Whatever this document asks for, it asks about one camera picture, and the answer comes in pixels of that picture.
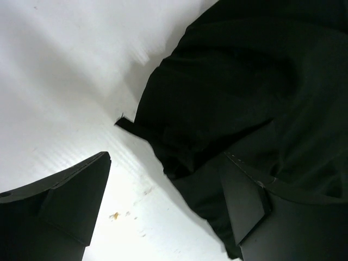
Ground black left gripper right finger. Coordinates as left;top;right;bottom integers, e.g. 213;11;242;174
221;152;347;260

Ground black trousers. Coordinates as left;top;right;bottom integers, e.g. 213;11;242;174
116;1;347;259

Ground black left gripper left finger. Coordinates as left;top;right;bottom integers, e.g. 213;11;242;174
1;152;111;261

